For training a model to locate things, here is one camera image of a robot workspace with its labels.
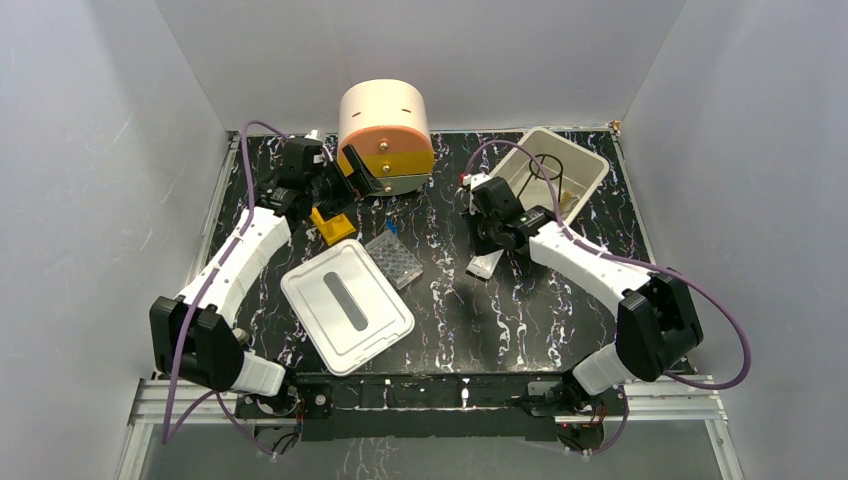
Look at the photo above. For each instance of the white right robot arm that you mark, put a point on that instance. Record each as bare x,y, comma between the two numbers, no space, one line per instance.
656,322

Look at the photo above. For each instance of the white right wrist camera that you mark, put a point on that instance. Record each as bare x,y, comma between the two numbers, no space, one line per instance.
469,182

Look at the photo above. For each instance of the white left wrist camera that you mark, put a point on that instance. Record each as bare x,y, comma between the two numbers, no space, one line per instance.
316,141

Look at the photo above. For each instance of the white bin lid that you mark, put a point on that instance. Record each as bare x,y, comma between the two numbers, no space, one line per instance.
348,308

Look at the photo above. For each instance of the round white drawer cabinet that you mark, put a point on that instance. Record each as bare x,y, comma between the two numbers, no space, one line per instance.
385,120

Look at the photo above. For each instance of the white paper packet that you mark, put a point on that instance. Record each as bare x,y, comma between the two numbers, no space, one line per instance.
483,266

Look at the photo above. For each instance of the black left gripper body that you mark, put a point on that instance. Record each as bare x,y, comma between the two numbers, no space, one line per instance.
342,183

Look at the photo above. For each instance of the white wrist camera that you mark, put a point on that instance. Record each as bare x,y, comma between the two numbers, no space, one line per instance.
316,141
469,182

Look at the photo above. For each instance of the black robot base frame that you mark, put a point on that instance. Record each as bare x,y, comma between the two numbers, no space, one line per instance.
536,406

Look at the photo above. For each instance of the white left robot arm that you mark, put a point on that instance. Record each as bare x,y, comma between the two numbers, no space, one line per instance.
193,333

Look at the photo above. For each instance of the clear plastic tube rack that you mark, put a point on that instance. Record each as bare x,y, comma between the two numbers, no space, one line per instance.
394,259

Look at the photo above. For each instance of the white plastic bin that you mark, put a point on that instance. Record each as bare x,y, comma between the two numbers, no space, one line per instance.
550,163

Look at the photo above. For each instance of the yellow test tube rack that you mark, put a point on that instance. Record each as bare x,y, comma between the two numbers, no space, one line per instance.
332,230

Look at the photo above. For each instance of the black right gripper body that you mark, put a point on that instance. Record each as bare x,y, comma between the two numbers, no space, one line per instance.
482,235

